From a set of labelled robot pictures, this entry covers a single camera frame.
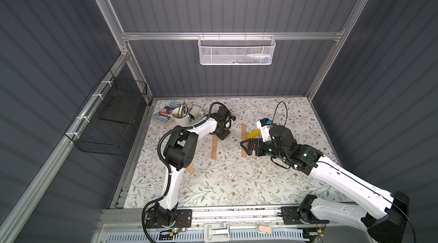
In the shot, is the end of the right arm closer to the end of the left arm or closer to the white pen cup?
the end of the left arm

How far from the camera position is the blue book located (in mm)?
1069

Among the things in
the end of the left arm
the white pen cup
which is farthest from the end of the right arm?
the white pen cup

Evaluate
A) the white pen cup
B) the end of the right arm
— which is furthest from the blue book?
the end of the right arm

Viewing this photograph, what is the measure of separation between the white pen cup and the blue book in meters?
0.04

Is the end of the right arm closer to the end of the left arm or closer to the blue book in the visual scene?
the end of the left arm

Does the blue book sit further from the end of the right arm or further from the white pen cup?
the end of the right arm

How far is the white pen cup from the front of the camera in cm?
99
